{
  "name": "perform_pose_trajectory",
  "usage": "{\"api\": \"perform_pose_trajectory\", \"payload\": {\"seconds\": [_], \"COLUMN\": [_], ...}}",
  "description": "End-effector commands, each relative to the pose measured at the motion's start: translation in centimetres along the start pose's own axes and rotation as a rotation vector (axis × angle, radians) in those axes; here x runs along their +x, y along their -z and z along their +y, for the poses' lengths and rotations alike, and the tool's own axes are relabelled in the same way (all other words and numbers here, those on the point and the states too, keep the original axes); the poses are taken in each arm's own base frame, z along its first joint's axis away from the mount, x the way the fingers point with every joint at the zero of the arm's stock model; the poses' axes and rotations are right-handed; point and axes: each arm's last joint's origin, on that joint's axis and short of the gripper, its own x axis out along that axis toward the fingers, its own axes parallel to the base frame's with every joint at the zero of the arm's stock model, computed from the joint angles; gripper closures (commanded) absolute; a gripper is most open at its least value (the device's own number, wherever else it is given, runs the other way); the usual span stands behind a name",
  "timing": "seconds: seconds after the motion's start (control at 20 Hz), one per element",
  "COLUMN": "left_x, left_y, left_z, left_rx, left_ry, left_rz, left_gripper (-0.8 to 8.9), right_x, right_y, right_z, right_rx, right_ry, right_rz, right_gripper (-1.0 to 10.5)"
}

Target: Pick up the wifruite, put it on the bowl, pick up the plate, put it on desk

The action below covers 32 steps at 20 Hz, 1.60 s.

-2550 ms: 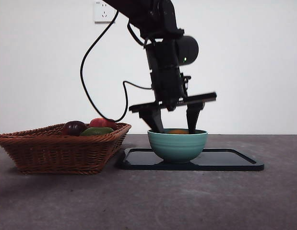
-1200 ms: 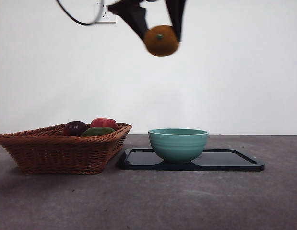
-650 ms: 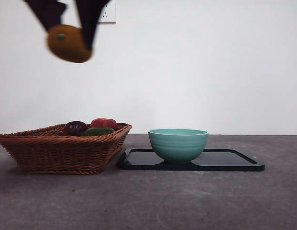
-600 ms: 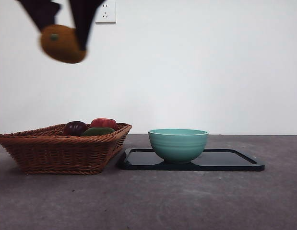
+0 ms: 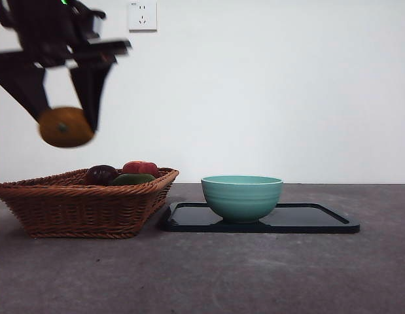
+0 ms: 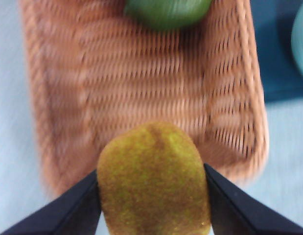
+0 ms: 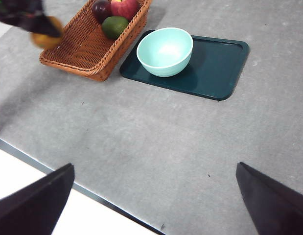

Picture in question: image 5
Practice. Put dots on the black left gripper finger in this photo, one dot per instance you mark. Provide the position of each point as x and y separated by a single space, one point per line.
25 85
91 88

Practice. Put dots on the brown kiwi fruit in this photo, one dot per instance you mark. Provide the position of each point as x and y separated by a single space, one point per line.
64 131

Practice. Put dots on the teal bowl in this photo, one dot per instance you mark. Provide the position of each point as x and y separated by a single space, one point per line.
241 199

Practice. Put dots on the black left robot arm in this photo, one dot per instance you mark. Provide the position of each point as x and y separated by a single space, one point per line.
42 32

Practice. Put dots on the dark purple fruit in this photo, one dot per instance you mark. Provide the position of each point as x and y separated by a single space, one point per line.
100 175

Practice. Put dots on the red apple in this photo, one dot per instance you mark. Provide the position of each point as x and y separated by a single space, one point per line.
140 167

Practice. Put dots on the green fruit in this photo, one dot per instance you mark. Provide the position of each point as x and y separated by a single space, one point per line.
133 179

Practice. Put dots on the brown wicker basket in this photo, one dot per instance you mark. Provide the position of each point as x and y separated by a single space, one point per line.
74 212

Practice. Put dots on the dark green tray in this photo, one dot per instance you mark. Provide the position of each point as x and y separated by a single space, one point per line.
303 222

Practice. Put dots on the pale grey left wrist camera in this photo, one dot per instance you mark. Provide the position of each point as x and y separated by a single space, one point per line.
97 23

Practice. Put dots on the white wall socket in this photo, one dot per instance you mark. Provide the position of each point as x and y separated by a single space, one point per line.
143 16

